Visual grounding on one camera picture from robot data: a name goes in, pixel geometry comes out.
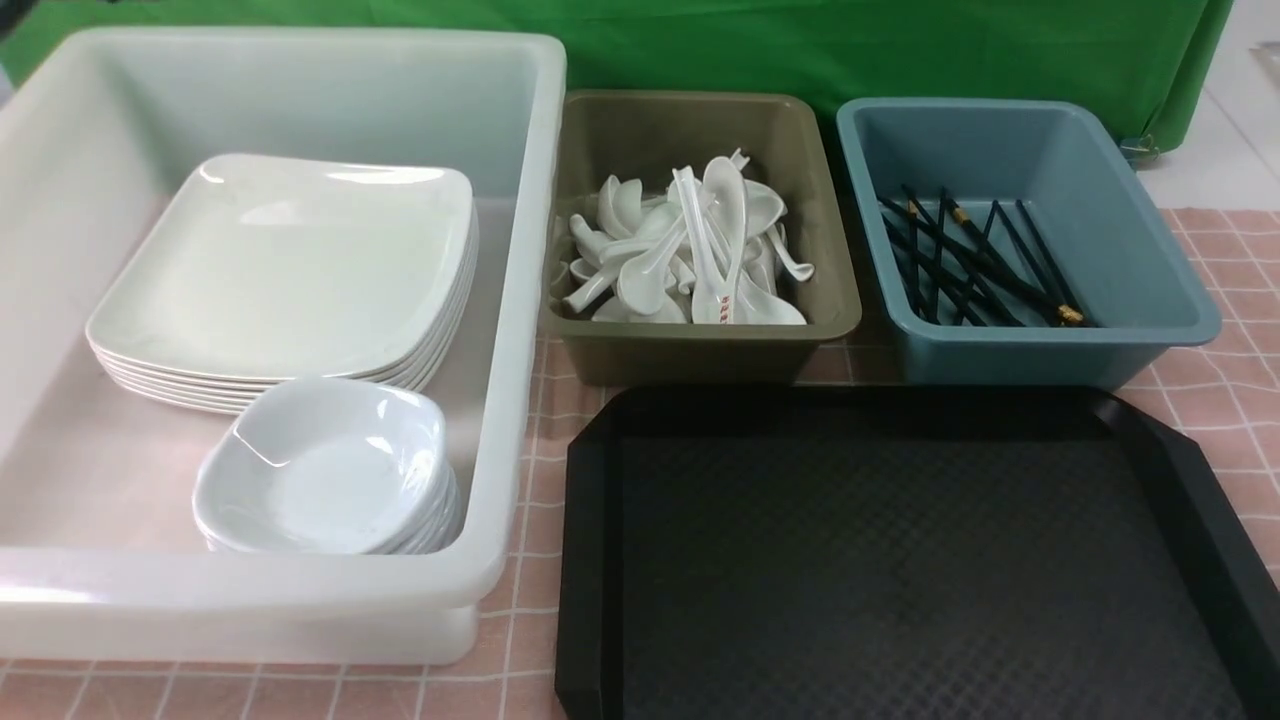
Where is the small white bowl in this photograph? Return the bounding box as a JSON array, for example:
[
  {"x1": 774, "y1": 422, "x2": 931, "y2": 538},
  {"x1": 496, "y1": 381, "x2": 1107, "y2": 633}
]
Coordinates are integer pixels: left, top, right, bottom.
[{"x1": 192, "y1": 377, "x2": 461, "y2": 524}]

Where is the pile of white spoons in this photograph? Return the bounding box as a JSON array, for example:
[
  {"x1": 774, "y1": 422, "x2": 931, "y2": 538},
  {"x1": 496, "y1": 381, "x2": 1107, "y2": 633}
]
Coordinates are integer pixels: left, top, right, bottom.
[{"x1": 559, "y1": 151, "x2": 815, "y2": 325}]

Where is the pile of black chopsticks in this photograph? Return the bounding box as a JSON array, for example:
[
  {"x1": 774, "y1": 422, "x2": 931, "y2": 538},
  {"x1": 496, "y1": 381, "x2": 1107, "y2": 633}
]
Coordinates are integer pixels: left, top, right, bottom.
[{"x1": 877, "y1": 186, "x2": 1096, "y2": 328}]

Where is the large white square plate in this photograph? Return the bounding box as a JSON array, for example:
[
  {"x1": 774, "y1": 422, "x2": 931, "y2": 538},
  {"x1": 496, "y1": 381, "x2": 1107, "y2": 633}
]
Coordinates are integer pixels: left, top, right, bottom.
[{"x1": 84, "y1": 152, "x2": 475, "y2": 382}]

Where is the black serving tray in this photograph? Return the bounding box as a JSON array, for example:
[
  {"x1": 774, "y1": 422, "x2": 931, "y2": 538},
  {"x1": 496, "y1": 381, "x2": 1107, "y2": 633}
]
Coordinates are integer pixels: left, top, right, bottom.
[{"x1": 554, "y1": 386, "x2": 1279, "y2": 719}]

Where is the green backdrop cloth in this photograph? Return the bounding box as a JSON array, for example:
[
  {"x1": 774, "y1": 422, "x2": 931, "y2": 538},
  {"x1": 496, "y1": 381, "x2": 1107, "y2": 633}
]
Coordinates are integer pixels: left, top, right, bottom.
[{"x1": 3, "y1": 1, "x2": 1233, "y2": 151}]

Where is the large white plastic bin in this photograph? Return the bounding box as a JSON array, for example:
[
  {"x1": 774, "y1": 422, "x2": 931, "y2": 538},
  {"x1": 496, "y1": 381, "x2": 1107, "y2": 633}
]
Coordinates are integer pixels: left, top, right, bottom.
[{"x1": 3, "y1": 27, "x2": 566, "y2": 665}]

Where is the blue plastic bin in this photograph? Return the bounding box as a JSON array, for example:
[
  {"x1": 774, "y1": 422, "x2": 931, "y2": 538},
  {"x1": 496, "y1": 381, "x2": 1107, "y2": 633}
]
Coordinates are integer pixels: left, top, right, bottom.
[{"x1": 836, "y1": 97, "x2": 1221, "y2": 389}]

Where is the stack of white plates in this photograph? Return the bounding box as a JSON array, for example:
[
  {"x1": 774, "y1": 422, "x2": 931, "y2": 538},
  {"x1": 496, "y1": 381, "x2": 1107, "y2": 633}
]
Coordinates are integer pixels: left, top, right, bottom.
[{"x1": 87, "y1": 210, "x2": 480, "y2": 415}]

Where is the pink checkered tablecloth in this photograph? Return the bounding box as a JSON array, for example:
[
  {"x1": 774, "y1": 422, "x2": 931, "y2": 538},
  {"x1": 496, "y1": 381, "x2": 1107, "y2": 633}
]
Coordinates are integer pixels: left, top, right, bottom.
[{"x1": 3, "y1": 208, "x2": 1279, "y2": 719}]

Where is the stack of white bowls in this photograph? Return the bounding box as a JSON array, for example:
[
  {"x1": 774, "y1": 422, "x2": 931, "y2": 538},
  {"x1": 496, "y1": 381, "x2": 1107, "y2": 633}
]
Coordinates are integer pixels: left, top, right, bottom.
[{"x1": 193, "y1": 469, "x2": 462, "y2": 556}]

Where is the white ceramic spoon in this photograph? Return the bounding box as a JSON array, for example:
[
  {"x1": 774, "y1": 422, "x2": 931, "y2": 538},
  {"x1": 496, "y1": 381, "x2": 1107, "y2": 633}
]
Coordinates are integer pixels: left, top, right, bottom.
[{"x1": 701, "y1": 156, "x2": 748, "y2": 325}]

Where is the olive green plastic bin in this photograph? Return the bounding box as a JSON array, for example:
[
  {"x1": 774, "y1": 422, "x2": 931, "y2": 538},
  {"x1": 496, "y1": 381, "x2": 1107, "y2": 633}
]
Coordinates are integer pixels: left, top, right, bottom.
[{"x1": 541, "y1": 90, "x2": 863, "y2": 386}]

